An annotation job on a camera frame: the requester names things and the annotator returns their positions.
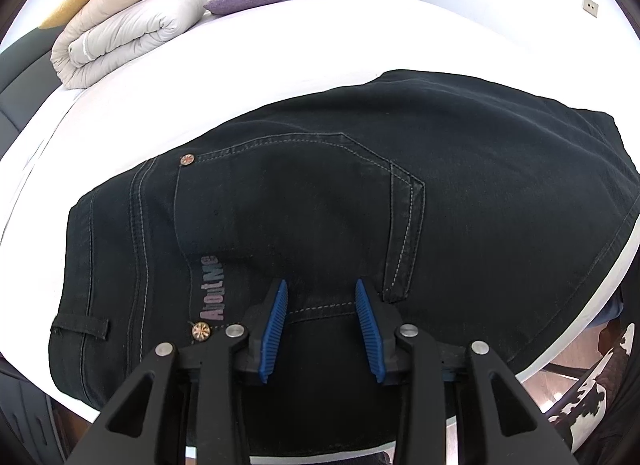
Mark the black denim pants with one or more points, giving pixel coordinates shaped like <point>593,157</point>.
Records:
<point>325,185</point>

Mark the black and white patterned clothing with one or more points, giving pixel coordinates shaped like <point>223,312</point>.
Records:
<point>595,385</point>

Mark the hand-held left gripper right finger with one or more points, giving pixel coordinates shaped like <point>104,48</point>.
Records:
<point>367,330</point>

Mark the folded beige duvet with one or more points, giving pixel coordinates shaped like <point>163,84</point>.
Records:
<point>120,30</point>

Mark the white bed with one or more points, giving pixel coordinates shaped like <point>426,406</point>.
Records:
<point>280,45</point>

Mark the dark grey headboard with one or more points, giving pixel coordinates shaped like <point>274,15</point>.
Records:
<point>20,75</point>

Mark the wall power socket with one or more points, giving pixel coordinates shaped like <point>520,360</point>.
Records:
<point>590,6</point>

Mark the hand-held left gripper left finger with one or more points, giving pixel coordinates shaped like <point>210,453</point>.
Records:
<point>274,327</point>

